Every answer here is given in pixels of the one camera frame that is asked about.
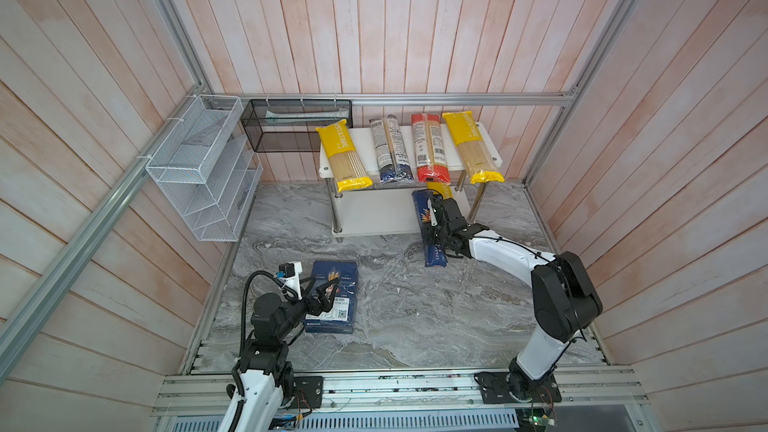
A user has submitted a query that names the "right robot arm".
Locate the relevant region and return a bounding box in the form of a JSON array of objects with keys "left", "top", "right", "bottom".
[{"left": 427, "top": 194, "right": 603, "bottom": 403}]

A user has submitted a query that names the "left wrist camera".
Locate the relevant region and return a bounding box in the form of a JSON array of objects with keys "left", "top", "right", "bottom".
[{"left": 277, "top": 262, "right": 303, "bottom": 301}]

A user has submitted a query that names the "narrow blue Barilla spaghetti box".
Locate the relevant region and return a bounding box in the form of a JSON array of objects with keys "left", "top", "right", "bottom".
[{"left": 412, "top": 189, "right": 447, "bottom": 267}]

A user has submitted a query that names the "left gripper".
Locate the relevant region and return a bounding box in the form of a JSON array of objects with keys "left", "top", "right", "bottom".
[{"left": 276, "top": 275, "right": 339, "bottom": 340}]

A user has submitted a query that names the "yellow Pastatime spaghetti bag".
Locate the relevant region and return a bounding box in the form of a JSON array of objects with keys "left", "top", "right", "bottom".
[
  {"left": 426, "top": 181, "right": 453, "bottom": 200},
  {"left": 316, "top": 119, "right": 373, "bottom": 194},
  {"left": 442, "top": 111, "right": 505, "bottom": 184}
]

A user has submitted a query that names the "white two-tier shelf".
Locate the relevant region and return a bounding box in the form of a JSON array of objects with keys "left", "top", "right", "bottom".
[{"left": 318, "top": 122, "right": 503, "bottom": 237}]

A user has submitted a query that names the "wide blue Barilla pasta box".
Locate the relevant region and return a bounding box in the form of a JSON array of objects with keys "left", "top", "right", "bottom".
[{"left": 305, "top": 260, "right": 359, "bottom": 334}]

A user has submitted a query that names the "dark blue clear spaghetti bag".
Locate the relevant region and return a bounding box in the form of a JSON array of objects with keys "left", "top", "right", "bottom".
[{"left": 370, "top": 114, "right": 414, "bottom": 185}]

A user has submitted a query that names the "white wire mesh rack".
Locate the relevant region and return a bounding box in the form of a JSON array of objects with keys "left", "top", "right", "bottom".
[{"left": 146, "top": 95, "right": 263, "bottom": 242}]

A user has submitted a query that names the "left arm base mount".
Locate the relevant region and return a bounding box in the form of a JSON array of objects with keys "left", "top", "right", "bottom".
[{"left": 279, "top": 375, "right": 324, "bottom": 410}]

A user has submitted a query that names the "red spaghetti bag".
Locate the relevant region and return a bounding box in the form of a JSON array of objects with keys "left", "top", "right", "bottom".
[{"left": 411, "top": 113, "right": 451, "bottom": 184}]

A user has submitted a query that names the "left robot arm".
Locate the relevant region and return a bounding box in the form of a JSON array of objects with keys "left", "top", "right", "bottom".
[{"left": 218, "top": 262, "right": 340, "bottom": 431}]

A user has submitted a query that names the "black wire mesh basket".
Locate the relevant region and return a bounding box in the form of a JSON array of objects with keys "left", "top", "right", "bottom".
[{"left": 240, "top": 98, "right": 354, "bottom": 153}]

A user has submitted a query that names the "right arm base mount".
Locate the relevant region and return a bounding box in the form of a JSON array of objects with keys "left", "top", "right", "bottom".
[{"left": 473, "top": 366, "right": 562, "bottom": 404}]

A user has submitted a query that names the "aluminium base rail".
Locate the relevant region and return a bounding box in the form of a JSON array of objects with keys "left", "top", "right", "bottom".
[{"left": 150, "top": 364, "right": 650, "bottom": 417}]

